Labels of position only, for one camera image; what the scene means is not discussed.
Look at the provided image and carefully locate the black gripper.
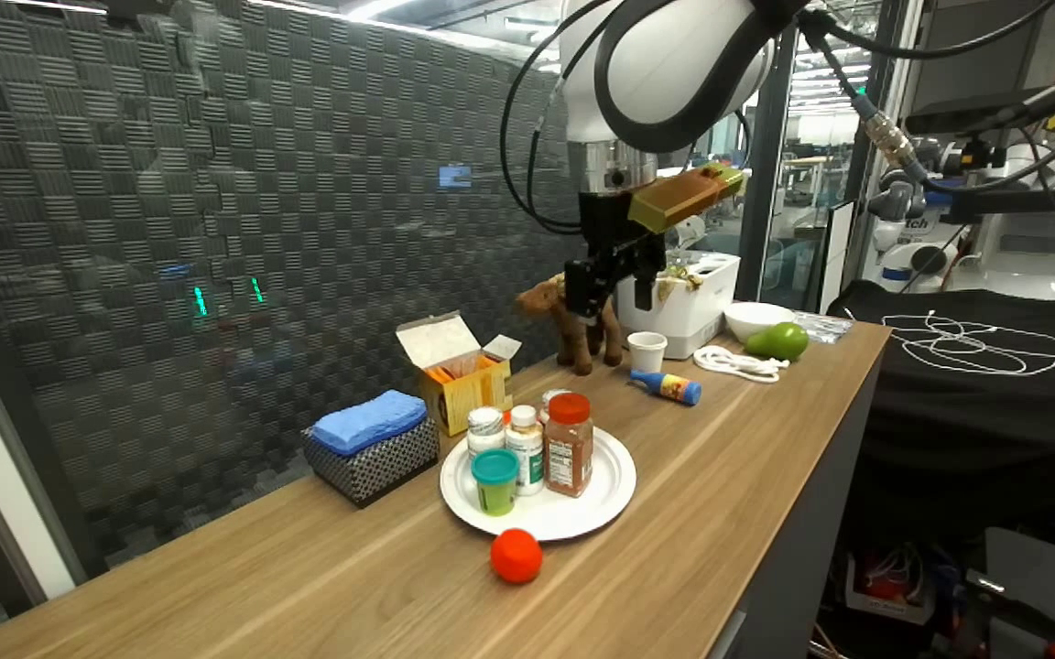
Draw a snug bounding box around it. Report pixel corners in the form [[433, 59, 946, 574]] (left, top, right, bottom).
[[563, 194, 663, 322]]

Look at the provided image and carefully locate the blue cap small bottle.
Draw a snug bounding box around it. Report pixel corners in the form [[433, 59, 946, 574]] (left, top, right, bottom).
[[632, 369, 699, 406]]

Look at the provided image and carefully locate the orange lid spice jar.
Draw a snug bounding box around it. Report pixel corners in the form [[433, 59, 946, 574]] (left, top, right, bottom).
[[545, 391, 593, 493]]

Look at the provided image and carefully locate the white bottle green label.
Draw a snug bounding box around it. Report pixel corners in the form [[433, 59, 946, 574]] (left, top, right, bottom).
[[506, 406, 544, 493]]

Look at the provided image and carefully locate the teal lid small jar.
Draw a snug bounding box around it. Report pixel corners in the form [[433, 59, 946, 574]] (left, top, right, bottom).
[[472, 450, 521, 517]]

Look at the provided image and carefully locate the red plastic strawberry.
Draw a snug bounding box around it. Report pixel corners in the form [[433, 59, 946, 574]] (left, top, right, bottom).
[[489, 526, 544, 584]]

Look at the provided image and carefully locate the large white pill bottle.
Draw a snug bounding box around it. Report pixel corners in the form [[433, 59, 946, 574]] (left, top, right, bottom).
[[464, 406, 506, 454]]

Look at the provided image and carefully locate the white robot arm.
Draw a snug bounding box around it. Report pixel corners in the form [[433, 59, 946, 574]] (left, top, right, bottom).
[[560, 0, 806, 318]]

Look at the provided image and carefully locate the white paper plate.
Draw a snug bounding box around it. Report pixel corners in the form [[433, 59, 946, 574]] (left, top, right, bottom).
[[441, 428, 639, 543]]

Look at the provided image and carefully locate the brown plush moose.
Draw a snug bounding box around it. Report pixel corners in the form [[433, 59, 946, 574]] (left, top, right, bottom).
[[517, 275, 627, 372]]

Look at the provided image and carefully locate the white paper cup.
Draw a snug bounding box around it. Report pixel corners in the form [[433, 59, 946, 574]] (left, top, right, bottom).
[[627, 330, 666, 372]]

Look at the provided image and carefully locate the white hydroponic planter appliance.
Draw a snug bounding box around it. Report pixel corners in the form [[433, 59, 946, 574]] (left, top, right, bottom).
[[616, 251, 740, 357]]

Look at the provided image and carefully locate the white bowl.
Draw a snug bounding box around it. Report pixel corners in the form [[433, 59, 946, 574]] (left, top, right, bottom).
[[727, 299, 795, 344]]

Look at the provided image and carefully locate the yellow open cardboard box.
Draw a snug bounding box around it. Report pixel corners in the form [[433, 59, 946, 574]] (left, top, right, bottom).
[[396, 310, 511, 435]]

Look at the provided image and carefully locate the green fruit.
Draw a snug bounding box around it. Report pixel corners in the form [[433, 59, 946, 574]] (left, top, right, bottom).
[[744, 322, 809, 362]]

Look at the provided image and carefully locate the blue cloth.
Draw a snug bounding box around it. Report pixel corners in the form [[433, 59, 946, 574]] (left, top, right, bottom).
[[308, 388, 428, 456]]

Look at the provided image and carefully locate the wrist camera olive box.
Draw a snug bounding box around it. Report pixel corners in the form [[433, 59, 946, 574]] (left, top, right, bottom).
[[632, 164, 744, 234]]

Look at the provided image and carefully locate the white coiled cable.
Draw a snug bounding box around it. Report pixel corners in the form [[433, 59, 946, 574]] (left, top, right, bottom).
[[878, 307, 1055, 379]]

